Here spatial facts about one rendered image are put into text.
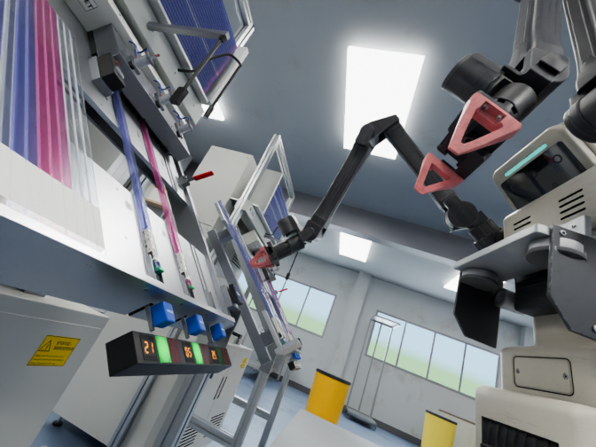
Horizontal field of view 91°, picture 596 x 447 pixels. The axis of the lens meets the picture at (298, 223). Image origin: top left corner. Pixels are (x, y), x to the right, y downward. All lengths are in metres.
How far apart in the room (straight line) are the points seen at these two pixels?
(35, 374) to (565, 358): 0.99
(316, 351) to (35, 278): 7.28
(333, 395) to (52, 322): 3.00
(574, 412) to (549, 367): 0.11
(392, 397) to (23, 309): 7.26
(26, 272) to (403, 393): 7.51
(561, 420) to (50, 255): 0.64
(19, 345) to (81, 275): 0.44
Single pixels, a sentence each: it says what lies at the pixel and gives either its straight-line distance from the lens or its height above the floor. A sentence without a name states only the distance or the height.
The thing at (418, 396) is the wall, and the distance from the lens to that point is 7.73.
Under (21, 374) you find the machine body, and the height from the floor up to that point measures 0.48.
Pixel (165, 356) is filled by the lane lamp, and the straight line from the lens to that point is 0.47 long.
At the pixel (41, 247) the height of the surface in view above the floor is 0.72.
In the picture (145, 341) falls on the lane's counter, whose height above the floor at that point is 0.66.
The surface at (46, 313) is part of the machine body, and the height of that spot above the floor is 0.60.
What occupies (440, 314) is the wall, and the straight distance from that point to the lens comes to 8.02.
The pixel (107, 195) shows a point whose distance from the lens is 0.51.
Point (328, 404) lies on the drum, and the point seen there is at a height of 0.38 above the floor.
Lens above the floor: 0.72
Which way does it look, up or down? 22 degrees up
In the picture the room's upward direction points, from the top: 23 degrees clockwise
